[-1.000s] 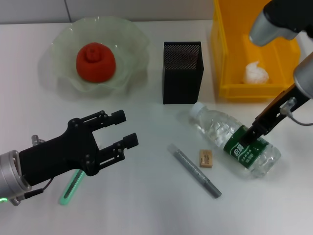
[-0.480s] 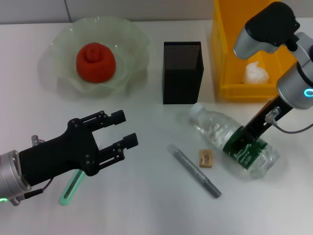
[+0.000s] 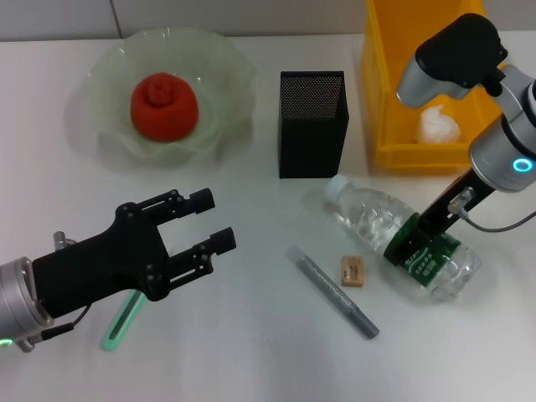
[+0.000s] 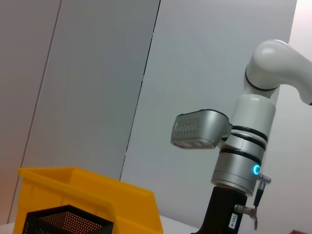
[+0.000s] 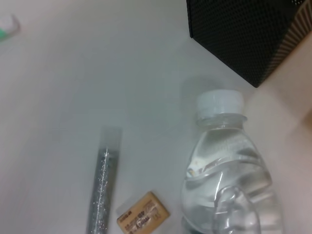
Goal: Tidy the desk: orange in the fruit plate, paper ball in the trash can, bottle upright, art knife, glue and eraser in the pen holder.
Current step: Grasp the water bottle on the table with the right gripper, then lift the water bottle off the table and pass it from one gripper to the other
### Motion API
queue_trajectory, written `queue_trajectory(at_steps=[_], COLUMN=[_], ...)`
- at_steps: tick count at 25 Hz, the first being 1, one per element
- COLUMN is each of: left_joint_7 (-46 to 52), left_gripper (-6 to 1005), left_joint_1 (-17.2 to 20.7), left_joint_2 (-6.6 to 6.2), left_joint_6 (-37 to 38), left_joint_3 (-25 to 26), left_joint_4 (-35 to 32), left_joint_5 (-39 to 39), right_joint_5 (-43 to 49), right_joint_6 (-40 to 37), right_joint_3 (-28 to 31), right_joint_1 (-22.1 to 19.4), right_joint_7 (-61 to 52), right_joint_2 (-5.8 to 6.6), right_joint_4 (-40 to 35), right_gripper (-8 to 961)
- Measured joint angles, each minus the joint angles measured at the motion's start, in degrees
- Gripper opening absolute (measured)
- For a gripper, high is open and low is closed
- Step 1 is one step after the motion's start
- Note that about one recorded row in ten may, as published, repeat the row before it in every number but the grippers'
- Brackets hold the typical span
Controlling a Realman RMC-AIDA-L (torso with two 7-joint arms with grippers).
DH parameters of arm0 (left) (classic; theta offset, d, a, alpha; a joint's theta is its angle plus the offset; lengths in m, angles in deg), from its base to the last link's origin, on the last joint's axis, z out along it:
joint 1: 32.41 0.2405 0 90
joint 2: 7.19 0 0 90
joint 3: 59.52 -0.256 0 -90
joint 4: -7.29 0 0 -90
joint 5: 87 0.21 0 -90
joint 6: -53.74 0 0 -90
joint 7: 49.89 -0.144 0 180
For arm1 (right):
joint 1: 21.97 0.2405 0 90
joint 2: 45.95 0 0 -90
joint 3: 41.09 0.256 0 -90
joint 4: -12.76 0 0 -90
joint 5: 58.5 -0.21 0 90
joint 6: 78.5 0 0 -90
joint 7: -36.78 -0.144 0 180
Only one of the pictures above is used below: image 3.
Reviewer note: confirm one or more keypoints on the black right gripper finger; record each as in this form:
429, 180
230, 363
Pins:
406, 249

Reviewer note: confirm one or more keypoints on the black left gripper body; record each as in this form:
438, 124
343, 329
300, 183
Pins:
100, 268

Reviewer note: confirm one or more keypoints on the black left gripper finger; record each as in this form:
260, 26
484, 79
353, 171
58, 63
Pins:
222, 240
201, 201

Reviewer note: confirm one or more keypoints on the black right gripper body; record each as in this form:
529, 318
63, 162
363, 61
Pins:
452, 205

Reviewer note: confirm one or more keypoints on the clear water bottle green label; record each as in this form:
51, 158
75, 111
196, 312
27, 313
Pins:
368, 213

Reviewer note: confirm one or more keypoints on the white paper ball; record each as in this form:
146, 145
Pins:
437, 125

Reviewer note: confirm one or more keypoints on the red-orange toy orange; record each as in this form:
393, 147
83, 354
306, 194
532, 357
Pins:
165, 109

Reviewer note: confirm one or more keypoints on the mint green utility knife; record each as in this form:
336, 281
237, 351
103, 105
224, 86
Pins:
119, 324

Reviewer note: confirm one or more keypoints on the grey marker pen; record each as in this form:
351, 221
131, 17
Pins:
331, 289

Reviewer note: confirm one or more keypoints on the pale green glass fruit plate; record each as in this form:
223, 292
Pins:
226, 84

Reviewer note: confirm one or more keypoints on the black mesh pen holder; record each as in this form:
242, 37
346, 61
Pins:
310, 138

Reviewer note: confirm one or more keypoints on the silver right wrist connector plug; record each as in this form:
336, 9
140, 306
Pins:
460, 201

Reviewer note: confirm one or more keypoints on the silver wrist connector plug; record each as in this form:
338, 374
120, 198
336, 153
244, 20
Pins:
460, 201
63, 239

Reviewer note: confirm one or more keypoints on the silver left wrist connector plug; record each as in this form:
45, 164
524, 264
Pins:
63, 239

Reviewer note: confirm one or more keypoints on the small beige wooden block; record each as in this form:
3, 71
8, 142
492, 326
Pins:
352, 272

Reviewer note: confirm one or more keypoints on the yellow plastic bin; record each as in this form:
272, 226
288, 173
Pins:
389, 84

